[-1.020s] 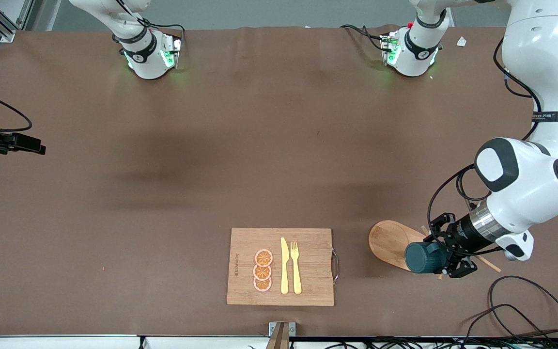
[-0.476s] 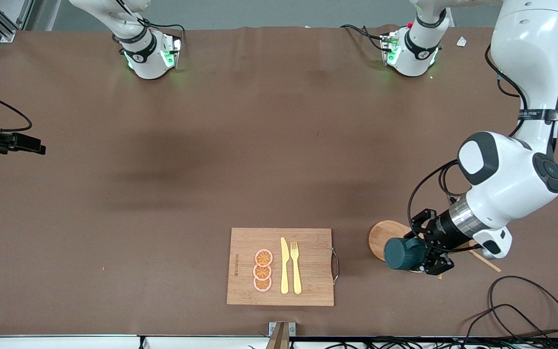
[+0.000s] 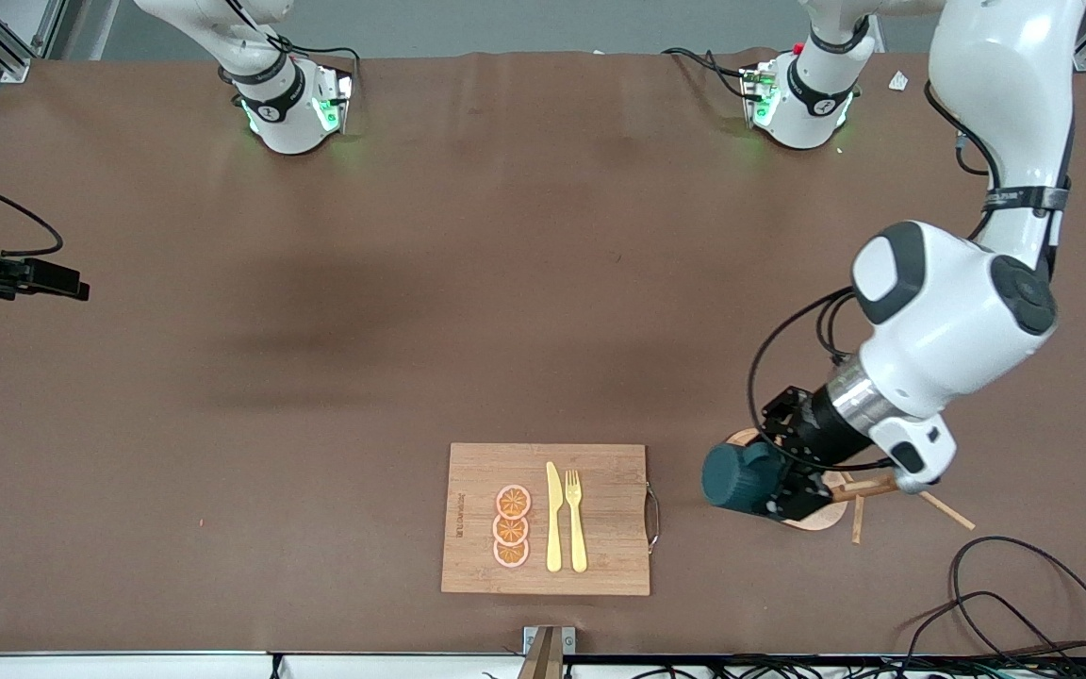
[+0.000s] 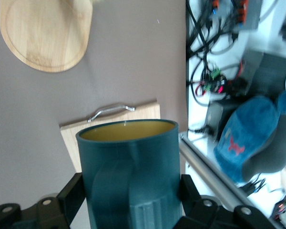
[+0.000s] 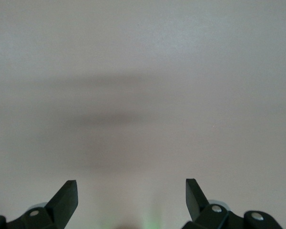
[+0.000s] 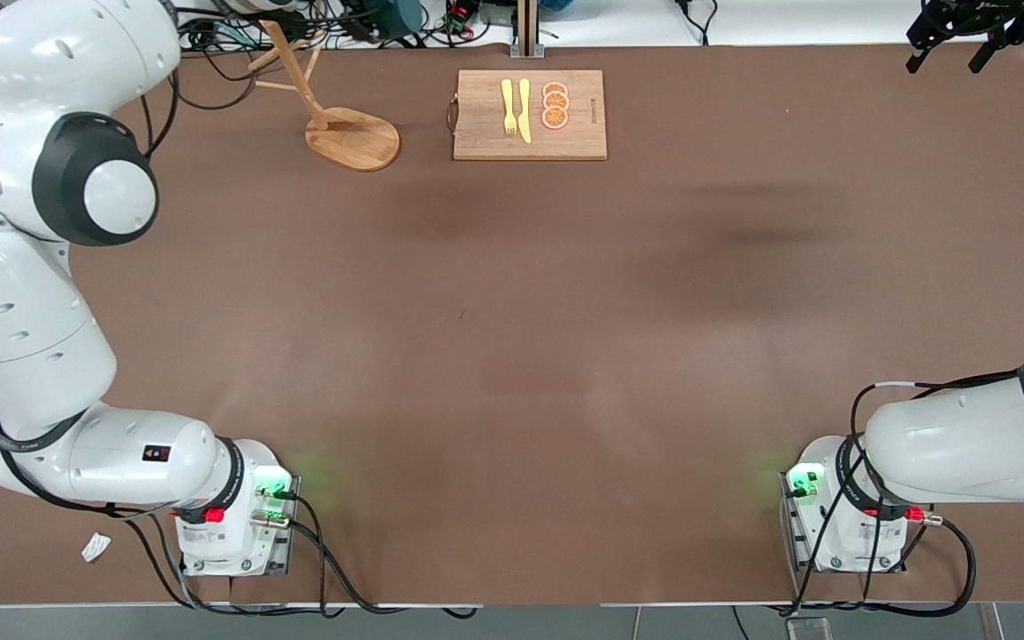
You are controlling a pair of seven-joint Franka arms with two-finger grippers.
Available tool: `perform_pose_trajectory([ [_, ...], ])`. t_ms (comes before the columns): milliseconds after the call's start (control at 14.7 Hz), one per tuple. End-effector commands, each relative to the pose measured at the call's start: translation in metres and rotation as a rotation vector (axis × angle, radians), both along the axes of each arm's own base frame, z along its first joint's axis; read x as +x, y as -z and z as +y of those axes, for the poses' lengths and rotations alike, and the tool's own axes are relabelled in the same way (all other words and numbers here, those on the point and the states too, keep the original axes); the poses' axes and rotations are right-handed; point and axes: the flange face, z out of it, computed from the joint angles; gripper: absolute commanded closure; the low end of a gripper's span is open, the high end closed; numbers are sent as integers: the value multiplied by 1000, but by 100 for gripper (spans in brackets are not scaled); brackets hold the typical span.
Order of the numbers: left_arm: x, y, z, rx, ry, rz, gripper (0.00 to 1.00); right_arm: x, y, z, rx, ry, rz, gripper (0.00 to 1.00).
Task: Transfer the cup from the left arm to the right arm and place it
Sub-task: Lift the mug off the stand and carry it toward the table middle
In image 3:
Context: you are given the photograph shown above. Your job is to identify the yellow plastic fork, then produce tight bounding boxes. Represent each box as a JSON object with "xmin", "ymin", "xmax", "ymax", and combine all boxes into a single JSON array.
[{"xmin": 565, "ymin": 470, "xmax": 589, "ymax": 574}]

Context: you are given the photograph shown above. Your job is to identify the metal bracket with wood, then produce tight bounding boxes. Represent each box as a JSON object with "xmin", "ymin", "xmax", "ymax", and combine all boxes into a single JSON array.
[{"xmin": 517, "ymin": 625, "xmax": 577, "ymax": 679}]

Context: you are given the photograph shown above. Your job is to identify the black base cable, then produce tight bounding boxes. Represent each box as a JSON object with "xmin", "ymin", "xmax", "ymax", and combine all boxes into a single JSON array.
[
  {"xmin": 661, "ymin": 47, "xmax": 763, "ymax": 101},
  {"xmin": 222, "ymin": 0, "xmax": 361, "ymax": 88}
]

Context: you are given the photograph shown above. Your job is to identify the wooden mug tree stand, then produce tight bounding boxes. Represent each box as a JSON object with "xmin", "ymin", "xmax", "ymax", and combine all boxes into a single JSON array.
[{"xmin": 722, "ymin": 426, "xmax": 976, "ymax": 545}]

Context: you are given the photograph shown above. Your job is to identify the teal ribbed cup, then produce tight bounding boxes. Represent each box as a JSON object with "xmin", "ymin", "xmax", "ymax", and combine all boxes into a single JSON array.
[{"xmin": 701, "ymin": 440, "xmax": 786, "ymax": 516}]

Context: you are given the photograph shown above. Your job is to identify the black left base cable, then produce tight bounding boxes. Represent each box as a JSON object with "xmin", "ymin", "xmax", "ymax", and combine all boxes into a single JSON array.
[{"xmin": 661, "ymin": 47, "xmax": 763, "ymax": 101}]

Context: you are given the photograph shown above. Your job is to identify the yellow plastic knife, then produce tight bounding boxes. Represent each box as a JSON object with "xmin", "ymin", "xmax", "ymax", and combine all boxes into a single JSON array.
[{"xmin": 545, "ymin": 461, "xmax": 565, "ymax": 573}]

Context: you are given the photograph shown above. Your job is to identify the black right base cable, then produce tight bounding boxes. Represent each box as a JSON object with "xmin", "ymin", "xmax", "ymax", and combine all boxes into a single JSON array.
[{"xmin": 222, "ymin": 0, "xmax": 361, "ymax": 88}]

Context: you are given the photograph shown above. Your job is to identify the bamboo cutting board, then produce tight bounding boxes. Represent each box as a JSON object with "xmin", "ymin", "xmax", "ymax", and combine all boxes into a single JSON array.
[{"xmin": 440, "ymin": 442, "xmax": 662, "ymax": 597}]

